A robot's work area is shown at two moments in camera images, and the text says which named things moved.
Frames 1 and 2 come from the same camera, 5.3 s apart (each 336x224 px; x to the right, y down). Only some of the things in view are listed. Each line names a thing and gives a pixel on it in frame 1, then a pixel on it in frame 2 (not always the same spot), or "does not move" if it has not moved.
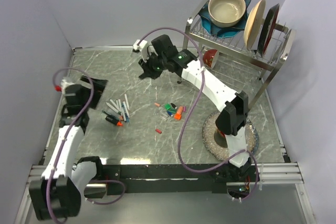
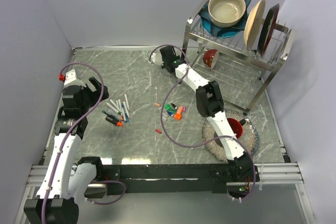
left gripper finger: (98, 86) → (105, 93)
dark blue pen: (127, 118) does not move
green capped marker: (113, 108) does not move
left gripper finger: (84, 78) → (95, 83)
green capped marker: (119, 110) does not move
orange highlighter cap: (177, 116) does not move
